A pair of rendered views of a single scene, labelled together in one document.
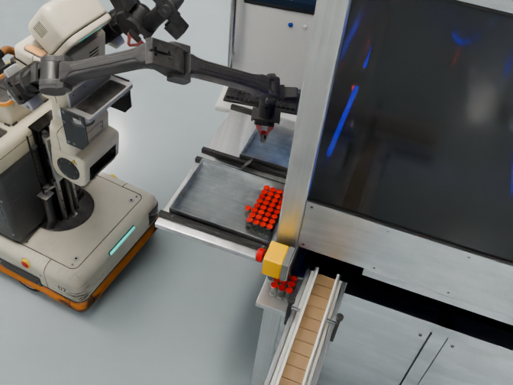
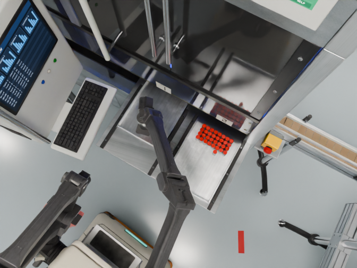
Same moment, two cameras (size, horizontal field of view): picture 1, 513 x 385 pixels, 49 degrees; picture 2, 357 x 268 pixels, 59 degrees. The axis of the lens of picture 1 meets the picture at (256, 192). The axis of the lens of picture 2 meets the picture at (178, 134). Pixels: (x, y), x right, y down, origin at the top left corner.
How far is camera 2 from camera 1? 1.40 m
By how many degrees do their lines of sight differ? 43
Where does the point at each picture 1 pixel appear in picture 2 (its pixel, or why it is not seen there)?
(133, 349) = (194, 233)
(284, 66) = (58, 98)
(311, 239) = not seen: hidden behind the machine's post
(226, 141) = (139, 157)
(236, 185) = (185, 156)
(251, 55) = (43, 121)
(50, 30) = not seen: outside the picture
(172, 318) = not seen: hidden behind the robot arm
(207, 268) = (143, 184)
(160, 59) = (189, 197)
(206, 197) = (195, 177)
